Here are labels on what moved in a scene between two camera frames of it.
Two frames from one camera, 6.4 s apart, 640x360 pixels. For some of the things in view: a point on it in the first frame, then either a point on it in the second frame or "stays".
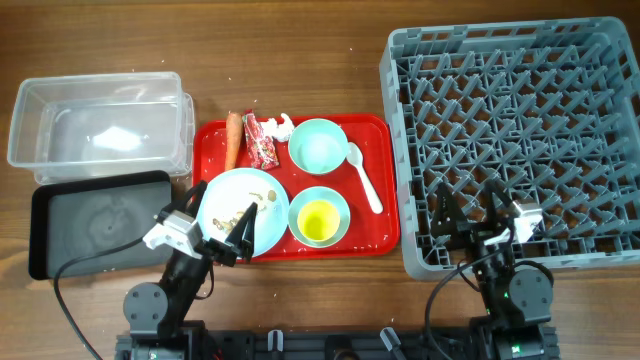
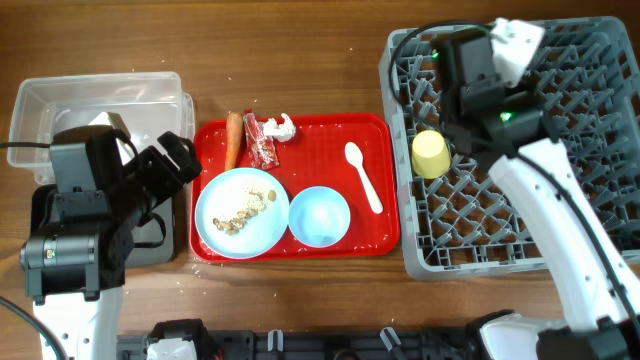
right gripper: x=473 y=235 to x=480 y=98
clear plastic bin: x=77 y=127 stays
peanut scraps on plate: x=229 y=224 stays
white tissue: x=280 y=132 stays
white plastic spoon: x=355 y=158 stays
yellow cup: x=318 y=220 to x=430 y=155
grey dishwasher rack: x=547 y=110 stays
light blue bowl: x=323 y=194 stays
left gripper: x=240 y=237 to x=171 y=180
